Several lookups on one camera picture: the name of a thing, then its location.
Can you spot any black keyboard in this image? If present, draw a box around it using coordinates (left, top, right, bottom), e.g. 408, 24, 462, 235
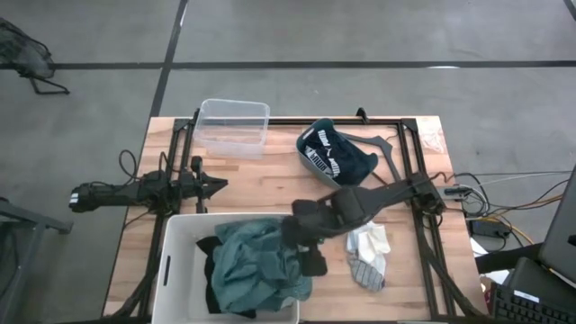
490, 283, 576, 324

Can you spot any white woven plastic basket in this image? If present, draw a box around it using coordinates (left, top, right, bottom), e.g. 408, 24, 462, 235
150, 211, 301, 324

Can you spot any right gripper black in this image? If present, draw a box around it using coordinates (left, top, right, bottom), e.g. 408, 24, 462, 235
281, 197, 343, 278

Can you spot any grey laptop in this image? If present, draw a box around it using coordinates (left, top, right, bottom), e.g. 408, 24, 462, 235
537, 164, 576, 289

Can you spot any grey angled bracket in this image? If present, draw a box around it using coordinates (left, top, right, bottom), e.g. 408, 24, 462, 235
337, 131, 403, 184

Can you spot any teal plastic bin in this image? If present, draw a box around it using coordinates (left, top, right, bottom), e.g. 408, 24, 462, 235
295, 117, 380, 190

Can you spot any black looped cable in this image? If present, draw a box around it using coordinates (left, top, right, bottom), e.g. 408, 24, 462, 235
117, 149, 139, 181

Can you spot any black aluminium frame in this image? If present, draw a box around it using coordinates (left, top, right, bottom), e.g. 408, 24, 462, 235
150, 117, 455, 321

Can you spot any clear plastic bag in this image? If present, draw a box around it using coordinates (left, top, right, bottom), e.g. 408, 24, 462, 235
418, 125, 447, 154

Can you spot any grey metal stand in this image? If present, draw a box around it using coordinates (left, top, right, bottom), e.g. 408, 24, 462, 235
0, 195, 74, 324

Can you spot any black mesh chair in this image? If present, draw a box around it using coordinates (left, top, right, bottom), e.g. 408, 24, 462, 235
0, 17, 71, 95

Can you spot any teal cloth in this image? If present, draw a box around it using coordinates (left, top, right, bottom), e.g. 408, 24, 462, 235
211, 218, 314, 314

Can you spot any black cloth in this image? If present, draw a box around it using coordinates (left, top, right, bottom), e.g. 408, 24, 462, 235
196, 236, 257, 320

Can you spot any clear plastic bin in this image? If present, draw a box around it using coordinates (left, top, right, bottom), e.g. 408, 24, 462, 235
193, 97, 271, 159

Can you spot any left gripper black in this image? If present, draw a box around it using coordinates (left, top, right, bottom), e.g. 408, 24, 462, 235
179, 156, 229, 213

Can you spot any black power adapter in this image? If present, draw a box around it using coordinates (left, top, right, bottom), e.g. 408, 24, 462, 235
467, 219, 512, 239

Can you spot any dark cloth white print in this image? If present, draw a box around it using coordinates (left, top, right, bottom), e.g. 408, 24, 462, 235
301, 127, 379, 186

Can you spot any yellow cable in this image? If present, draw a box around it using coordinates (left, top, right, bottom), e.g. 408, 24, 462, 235
488, 215, 536, 247

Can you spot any grey striped sock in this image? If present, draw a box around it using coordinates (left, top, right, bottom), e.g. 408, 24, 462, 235
348, 256, 387, 293

